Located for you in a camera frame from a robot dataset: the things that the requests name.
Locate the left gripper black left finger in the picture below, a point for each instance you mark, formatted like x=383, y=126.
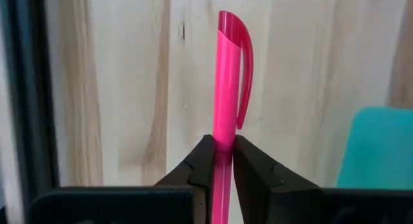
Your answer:
x=201, y=175

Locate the black aluminium table frame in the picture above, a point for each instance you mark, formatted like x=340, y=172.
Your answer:
x=29, y=88

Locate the pink pen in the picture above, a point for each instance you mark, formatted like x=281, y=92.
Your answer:
x=227, y=88

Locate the green translucent plastic tray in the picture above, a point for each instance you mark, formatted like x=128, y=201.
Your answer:
x=377, y=149

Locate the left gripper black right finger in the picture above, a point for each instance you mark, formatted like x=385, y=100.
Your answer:
x=258, y=191

